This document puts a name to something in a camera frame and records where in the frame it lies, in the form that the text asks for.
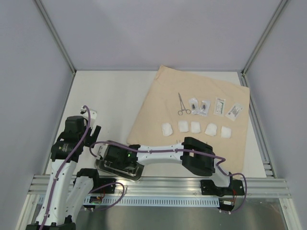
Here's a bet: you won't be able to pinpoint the stainless steel tray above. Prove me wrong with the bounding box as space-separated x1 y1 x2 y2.
94 144 144 181

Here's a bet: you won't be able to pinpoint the long steel hemostat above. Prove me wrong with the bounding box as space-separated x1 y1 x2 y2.
177 93 191 115

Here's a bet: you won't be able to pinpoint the white gauze pad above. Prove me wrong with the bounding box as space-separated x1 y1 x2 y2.
161 123 173 137
178 120 189 133
205 123 217 137
190 121 201 134
221 126 232 138

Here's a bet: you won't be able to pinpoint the steel hemostat forceps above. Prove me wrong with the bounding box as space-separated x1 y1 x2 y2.
121 168 138 176

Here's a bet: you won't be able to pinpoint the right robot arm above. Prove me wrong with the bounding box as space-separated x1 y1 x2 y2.
96 137 234 194

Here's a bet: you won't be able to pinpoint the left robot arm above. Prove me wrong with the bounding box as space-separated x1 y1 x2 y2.
26 112 101 230

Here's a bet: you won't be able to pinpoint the beige cloth drape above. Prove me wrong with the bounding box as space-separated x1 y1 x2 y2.
127 66 250 173

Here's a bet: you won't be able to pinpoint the left clear blister packet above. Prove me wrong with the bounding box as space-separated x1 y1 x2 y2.
189 98 200 115

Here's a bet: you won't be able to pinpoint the clear blister packet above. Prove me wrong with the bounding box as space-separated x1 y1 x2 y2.
189 98 200 115
200 100 211 116

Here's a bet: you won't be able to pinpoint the right clear blister packet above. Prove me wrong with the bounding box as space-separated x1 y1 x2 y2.
200 100 211 116

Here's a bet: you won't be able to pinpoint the green white suture packet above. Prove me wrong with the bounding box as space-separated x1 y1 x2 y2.
213 98 226 117

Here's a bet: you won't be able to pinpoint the tilted white suture packet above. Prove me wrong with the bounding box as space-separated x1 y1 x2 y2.
225 103 243 121

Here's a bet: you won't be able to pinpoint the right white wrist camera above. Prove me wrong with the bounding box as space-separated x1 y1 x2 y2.
97 145 108 159

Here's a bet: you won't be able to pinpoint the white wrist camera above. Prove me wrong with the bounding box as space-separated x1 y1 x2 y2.
97 145 108 159
80 107 97 128

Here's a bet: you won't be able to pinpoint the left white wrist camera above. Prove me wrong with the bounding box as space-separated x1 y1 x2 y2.
80 107 97 128

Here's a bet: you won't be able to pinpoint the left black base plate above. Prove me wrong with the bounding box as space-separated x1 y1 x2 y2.
93 177 116 194

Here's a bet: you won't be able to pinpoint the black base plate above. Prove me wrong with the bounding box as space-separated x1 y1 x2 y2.
93 177 116 194
200 177 245 197

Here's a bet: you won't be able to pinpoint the aluminium mounting rail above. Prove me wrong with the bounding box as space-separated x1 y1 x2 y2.
28 174 292 199

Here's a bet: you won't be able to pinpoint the slotted grey cable duct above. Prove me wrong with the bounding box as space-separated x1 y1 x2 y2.
83 195 220 207

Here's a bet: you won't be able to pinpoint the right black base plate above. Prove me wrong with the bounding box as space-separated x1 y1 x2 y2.
200 177 245 197

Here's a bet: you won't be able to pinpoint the left aluminium frame post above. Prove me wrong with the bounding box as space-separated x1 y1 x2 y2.
33 0 77 76

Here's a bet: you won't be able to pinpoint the aluminium frame post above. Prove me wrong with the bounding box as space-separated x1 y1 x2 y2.
241 0 290 77
33 0 77 76

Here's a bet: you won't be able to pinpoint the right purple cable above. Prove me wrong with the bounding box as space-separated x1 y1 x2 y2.
89 141 248 214

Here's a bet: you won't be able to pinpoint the right aluminium frame post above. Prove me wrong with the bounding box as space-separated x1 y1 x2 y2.
241 0 290 77

